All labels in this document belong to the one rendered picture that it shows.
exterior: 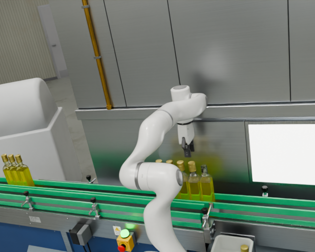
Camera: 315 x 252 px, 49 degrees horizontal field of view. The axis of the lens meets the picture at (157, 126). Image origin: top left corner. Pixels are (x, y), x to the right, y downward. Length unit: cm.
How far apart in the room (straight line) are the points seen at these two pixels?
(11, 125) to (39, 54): 764
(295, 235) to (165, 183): 77
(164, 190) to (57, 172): 265
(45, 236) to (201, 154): 111
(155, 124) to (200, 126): 55
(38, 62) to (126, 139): 945
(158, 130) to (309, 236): 88
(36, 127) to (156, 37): 221
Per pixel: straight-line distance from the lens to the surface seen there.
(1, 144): 375
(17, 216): 234
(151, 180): 118
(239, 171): 178
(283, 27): 155
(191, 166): 167
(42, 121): 360
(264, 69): 159
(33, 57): 1128
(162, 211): 123
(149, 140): 117
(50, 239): 232
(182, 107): 139
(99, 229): 198
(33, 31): 1117
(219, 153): 175
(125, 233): 183
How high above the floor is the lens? 214
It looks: 22 degrees down
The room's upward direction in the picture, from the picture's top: 10 degrees counter-clockwise
